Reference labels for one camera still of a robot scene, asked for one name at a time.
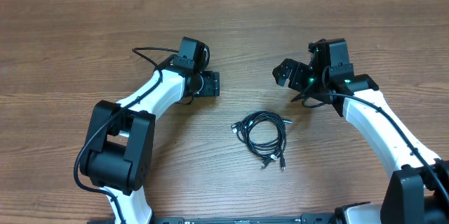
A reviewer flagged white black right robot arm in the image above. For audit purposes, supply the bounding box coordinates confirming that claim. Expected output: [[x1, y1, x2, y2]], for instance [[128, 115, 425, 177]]
[[272, 59, 448, 223]]

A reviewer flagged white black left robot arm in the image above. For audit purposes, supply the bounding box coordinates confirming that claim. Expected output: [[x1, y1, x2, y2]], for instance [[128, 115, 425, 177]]
[[74, 40, 220, 223]]

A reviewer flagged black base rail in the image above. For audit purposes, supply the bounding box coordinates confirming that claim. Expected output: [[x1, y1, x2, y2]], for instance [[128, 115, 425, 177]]
[[152, 213, 342, 224]]

